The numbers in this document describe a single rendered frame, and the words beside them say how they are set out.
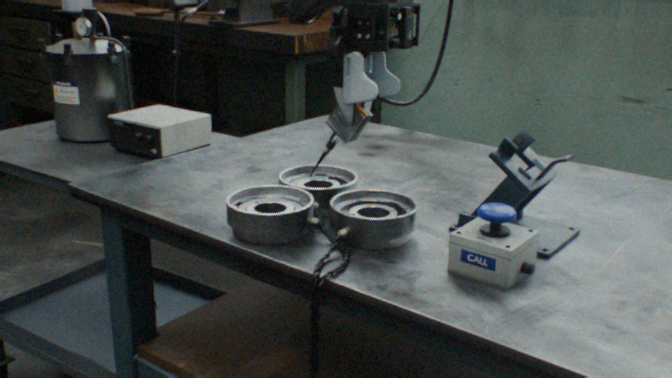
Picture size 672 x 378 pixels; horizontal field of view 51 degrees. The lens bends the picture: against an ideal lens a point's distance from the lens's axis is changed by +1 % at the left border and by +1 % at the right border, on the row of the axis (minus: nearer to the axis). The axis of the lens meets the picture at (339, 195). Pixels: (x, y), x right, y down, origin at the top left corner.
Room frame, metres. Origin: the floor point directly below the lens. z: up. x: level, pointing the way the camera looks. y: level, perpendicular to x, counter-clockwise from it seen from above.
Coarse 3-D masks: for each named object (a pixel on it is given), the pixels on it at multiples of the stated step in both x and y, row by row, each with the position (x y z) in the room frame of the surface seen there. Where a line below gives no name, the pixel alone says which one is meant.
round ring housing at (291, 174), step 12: (288, 168) 0.92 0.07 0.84; (300, 168) 0.94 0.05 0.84; (312, 168) 0.94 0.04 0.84; (324, 168) 0.94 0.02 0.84; (336, 168) 0.94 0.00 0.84; (288, 180) 0.91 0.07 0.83; (312, 180) 0.91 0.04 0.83; (324, 180) 0.91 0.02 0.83; (348, 180) 0.91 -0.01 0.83; (312, 192) 0.84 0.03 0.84; (324, 192) 0.84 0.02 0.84; (336, 192) 0.85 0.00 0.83; (324, 204) 0.84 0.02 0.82; (324, 216) 0.85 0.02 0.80
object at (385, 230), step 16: (352, 192) 0.84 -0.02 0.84; (368, 192) 0.84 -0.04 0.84; (384, 192) 0.84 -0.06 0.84; (336, 208) 0.80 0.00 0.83; (352, 208) 0.80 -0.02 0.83; (368, 208) 0.81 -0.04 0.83; (384, 208) 0.81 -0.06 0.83; (416, 208) 0.78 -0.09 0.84; (336, 224) 0.76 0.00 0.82; (352, 224) 0.75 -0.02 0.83; (368, 224) 0.74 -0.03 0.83; (384, 224) 0.74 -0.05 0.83; (400, 224) 0.75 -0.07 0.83; (352, 240) 0.75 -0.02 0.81; (368, 240) 0.75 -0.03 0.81; (384, 240) 0.75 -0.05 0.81; (400, 240) 0.76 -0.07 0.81
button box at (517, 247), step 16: (480, 224) 0.72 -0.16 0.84; (512, 224) 0.72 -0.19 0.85; (464, 240) 0.68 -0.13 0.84; (480, 240) 0.68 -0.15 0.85; (496, 240) 0.68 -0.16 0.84; (512, 240) 0.68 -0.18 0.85; (528, 240) 0.68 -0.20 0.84; (448, 256) 0.69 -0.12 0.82; (464, 256) 0.68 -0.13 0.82; (480, 256) 0.67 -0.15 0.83; (496, 256) 0.66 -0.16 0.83; (512, 256) 0.65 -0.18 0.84; (528, 256) 0.69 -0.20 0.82; (464, 272) 0.68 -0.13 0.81; (480, 272) 0.67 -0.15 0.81; (496, 272) 0.66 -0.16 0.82; (512, 272) 0.66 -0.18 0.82; (528, 272) 0.67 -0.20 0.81
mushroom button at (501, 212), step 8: (480, 208) 0.70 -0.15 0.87; (488, 208) 0.69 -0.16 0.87; (496, 208) 0.69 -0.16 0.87; (504, 208) 0.69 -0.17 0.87; (512, 208) 0.70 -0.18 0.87; (480, 216) 0.69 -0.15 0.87; (488, 216) 0.68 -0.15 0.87; (496, 216) 0.68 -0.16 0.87; (504, 216) 0.68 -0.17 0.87; (512, 216) 0.69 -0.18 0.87; (496, 224) 0.69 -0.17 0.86
